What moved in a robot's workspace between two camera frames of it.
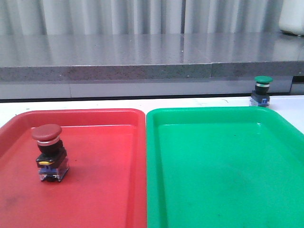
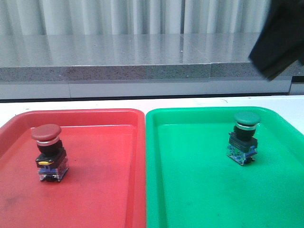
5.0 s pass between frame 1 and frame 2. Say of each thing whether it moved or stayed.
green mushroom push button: moved
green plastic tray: stayed
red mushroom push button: stayed
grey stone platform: stayed
